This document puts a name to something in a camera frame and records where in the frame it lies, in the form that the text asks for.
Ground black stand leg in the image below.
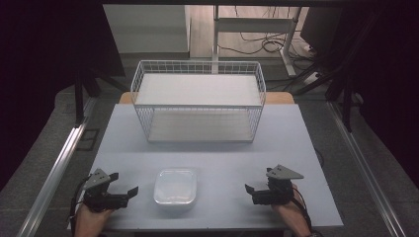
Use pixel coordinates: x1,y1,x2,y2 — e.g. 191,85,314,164
341,73,354,133
73,63,87,128

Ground white cabinet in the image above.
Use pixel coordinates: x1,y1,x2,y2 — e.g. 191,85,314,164
103,4,193,55

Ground white desk frame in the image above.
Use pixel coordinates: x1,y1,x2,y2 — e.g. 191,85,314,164
211,4,303,78

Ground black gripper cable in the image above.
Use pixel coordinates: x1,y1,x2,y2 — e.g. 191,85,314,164
68,176,92,231
291,187,322,236

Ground aluminium rail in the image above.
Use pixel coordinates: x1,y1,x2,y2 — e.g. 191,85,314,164
326,100,408,237
16,97,98,237

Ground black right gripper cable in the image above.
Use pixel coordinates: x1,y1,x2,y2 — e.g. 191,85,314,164
291,187,322,236

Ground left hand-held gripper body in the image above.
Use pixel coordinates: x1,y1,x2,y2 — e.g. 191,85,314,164
82,168,129,212

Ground person's right hand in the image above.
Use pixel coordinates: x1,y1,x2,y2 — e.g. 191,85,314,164
271,185,309,227

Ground white wire two-tier rack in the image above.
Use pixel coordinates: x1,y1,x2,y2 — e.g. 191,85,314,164
129,59,267,144

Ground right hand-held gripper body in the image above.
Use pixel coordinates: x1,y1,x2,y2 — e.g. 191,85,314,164
251,164,305,206

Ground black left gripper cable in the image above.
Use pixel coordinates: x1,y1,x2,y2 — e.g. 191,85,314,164
68,176,92,231

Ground clear plastic container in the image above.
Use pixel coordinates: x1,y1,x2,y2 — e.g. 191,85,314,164
153,168,199,206

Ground person's left hand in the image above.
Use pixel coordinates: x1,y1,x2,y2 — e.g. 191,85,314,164
75,203,115,229

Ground dark curtain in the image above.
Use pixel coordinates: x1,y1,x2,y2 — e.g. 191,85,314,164
0,0,126,192
342,0,419,191

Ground black floor cables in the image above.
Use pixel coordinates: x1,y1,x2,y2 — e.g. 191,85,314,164
217,5,314,57

